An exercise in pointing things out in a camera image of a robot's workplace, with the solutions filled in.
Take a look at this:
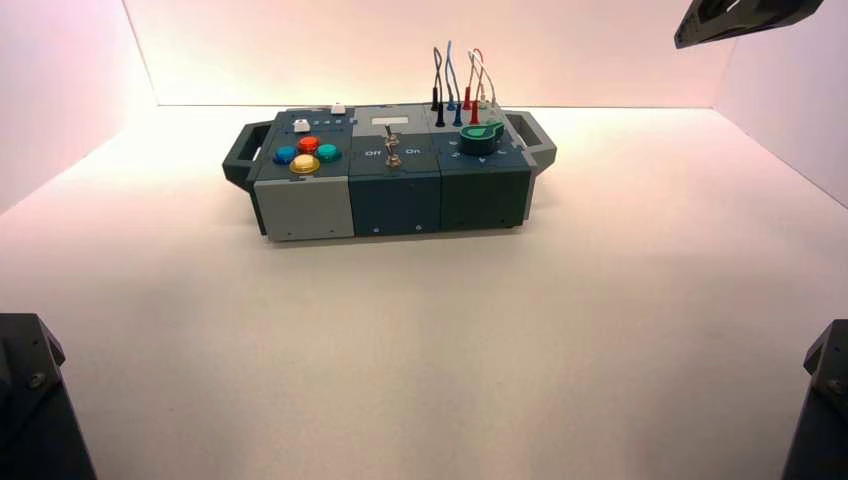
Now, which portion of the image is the dark green grey control box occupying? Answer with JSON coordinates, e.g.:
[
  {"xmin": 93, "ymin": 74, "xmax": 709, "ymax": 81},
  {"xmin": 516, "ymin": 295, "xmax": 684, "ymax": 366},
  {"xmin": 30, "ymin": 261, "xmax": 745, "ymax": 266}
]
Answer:
[{"xmin": 221, "ymin": 102, "xmax": 558, "ymax": 242}]

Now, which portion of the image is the green rotary knob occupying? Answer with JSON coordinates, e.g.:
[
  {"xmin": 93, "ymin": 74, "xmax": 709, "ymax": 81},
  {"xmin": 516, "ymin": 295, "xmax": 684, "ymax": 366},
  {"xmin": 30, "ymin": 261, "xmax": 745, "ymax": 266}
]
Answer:
[{"xmin": 458, "ymin": 121, "xmax": 507, "ymax": 158}]

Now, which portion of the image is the black banana plug jumper cable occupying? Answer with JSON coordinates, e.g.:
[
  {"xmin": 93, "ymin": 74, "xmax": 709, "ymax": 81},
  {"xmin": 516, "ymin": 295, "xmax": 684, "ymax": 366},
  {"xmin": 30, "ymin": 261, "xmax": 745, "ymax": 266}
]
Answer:
[{"xmin": 431, "ymin": 46, "xmax": 446, "ymax": 128}]

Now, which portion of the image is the blue banana plug jumper cable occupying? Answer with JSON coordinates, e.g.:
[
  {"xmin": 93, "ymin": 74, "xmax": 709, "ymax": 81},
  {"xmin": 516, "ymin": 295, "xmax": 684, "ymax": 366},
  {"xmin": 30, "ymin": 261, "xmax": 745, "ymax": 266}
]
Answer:
[{"xmin": 446, "ymin": 40, "xmax": 463, "ymax": 128}]

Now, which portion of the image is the red banana plug jumper cable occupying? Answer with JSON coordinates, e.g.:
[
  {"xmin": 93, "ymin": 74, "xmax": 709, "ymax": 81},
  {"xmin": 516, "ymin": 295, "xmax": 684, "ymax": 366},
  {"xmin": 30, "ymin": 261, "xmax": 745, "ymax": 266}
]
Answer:
[{"xmin": 462, "ymin": 48, "xmax": 486, "ymax": 126}]

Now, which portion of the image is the white banana plug jumper cable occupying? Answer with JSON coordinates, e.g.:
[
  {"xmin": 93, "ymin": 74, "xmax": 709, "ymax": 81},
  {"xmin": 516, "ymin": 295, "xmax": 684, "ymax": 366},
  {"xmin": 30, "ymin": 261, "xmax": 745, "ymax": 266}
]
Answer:
[{"xmin": 467, "ymin": 51, "xmax": 501, "ymax": 122}]

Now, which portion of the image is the black overhead frame bracket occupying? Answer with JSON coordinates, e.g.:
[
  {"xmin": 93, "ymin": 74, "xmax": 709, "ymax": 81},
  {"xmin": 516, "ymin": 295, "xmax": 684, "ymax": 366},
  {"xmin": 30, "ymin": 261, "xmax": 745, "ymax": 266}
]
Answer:
[{"xmin": 674, "ymin": 0, "xmax": 826, "ymax": 50}]

